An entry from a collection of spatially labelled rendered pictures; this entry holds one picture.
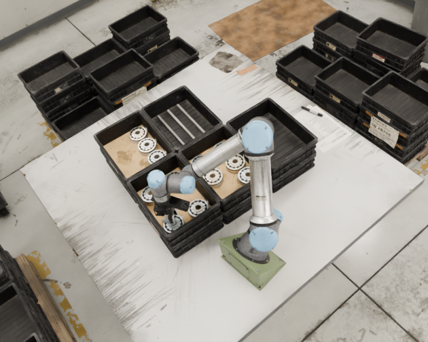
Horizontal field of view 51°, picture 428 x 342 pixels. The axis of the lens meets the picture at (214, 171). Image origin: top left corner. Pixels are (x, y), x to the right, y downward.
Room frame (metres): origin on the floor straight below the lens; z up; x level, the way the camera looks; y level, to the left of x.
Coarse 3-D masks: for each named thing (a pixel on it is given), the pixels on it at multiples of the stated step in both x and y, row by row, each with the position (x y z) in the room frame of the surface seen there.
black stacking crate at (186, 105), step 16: (176, 96) 1.93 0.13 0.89; (192, 96) 1.87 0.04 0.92; (160, 112) 1.88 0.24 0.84; (176, 112) 1.86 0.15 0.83; (192, 112) 1.84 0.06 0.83; (208, 112) 1.73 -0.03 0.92; (160, 128) 1.76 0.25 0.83; (176, 128) 1.73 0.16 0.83; (192, 128) 1.71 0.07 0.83; (208, 128) 1.69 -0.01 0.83; (176, 144) 1.62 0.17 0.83
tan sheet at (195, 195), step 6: (138, 192) 1.35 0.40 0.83; (198, 192) 1.27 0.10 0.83; (180, 198) 1.26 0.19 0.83; (186, 198) 1.25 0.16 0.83; (192, 198) 1.25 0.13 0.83; (198, 198) 1.24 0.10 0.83; (150, 210) 1.22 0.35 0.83; (180, 210) 1.19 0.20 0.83; (156, 216) 1.18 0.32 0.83; (162, 216) 1.17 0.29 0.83; (186, 216) 1.15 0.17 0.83; (162, 222) 1.14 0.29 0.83; (186, 222) 1.12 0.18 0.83
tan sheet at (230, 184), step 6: (210, 150) 1.53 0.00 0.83; (246, 162) 1.40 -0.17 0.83; (222, 168) 1.39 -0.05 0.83; (228, 174) 1.35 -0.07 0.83; (234, 174) 1.34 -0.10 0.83; (228, 180) 1.31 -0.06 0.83; (234, 180) 1.30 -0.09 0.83; (222, 186) 1.28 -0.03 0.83; (228, 186) 1.28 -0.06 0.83; (234, 186) 1.27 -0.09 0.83; (240, 186) 1.26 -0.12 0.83; (216, 192) 1.25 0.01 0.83; (222, 192) 1.25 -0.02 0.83; (228, 192) 1.24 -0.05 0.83; (222, 198) 1.21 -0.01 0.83
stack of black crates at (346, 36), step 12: (336, 12) 2.96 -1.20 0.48; (324, 24) 2.90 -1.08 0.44; (336, 24) 2.94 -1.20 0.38; (348, 24) 2.88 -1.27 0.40; (360, 24) 2.78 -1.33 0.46; (324, 36) 2.75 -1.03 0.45; (336, 36) 2.80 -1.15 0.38; (348, 36) 2.78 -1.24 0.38; (312, 48) 2.85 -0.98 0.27; (324, 48) 2.74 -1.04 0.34; (336, 48) 2.63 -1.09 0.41; (348, 48) 2.53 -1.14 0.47
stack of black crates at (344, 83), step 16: (336, 64) 2.40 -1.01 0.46; (352, 64) 2.35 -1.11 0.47; (320, 80) 2.25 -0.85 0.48; (336, 80) 2.32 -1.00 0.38; (352, 80) 2.29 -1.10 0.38; (368, 80) 2.22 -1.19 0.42; (320, 96) 2.25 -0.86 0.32; (336, 96) 2.12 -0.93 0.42; (352, 96) 2.13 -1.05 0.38; (336, 112) 2.10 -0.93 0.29; (352, 112) 1.99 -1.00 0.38; (352, 128) 1.97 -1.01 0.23
